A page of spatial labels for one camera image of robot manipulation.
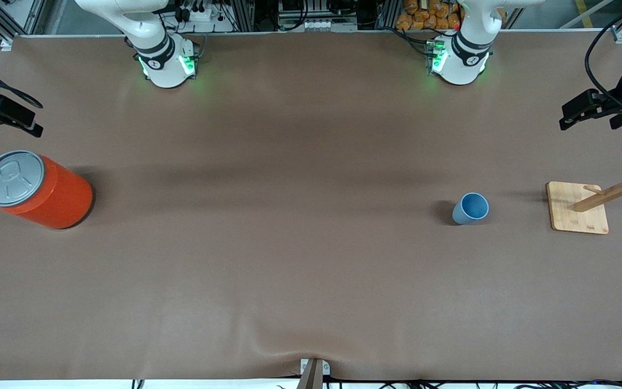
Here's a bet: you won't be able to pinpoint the light blue plastic cup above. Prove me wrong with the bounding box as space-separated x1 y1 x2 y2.
452 193 490 225

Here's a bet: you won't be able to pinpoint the orange can with silver lid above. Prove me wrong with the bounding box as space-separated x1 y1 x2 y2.
0 150 94 230

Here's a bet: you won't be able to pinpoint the wooden mug tree stand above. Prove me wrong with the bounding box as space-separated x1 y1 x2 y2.
546 145 622 234

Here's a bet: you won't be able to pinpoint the orange brown lumpy objects heap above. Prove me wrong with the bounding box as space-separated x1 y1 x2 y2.
396 0 463 31

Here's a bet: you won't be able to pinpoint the white power strip black plugs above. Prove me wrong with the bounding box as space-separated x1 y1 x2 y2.
173 0 222 22

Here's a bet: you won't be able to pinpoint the white connector strip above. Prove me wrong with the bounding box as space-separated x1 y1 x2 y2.
303 19 344 32

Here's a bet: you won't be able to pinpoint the brown table mat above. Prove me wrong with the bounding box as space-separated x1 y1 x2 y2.
0 30 622 381

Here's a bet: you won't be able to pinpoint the metal clamp bracket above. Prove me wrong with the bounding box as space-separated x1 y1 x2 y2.
297 358 331 389

